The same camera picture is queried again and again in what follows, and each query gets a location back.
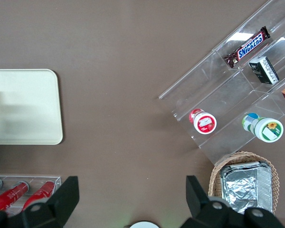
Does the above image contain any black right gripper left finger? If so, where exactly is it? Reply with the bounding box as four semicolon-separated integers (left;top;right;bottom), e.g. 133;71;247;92
0;175;80;228

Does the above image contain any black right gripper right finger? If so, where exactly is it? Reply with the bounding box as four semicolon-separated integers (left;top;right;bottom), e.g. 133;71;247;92
180;175;285;228

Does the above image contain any light wicker basket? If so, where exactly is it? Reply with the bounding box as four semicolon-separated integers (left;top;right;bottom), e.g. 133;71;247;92
208;151;280;214

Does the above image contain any cream plastic tray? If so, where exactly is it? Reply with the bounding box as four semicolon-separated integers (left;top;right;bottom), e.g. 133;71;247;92
0;68;64;146

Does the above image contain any clear acrylic bottle rack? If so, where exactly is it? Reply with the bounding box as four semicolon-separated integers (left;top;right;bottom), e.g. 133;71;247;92
0;175;62;214

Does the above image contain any aluminium foil container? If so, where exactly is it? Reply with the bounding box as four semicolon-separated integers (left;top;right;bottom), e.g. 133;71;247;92
219;161;274;214

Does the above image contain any red lid yogurt cup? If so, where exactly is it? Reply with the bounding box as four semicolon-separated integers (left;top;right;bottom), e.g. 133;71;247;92
189;108;218;135

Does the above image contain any green lid yogurt cup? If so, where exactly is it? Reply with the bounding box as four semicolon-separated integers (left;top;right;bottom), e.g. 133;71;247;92
241;112;285;144

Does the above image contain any clear acrylic step display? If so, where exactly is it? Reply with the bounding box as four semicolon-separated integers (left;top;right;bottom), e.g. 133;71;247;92
158;0;285;167

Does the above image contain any brown table cloth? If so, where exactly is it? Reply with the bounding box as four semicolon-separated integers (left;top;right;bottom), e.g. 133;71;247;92
0;0;285;228

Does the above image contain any small black white box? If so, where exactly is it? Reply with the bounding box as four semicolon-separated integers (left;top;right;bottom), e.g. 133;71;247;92
248;56;280;86

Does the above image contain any Snickers chocolate bar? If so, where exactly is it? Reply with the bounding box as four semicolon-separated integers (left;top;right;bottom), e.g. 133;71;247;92
223;26;271;69

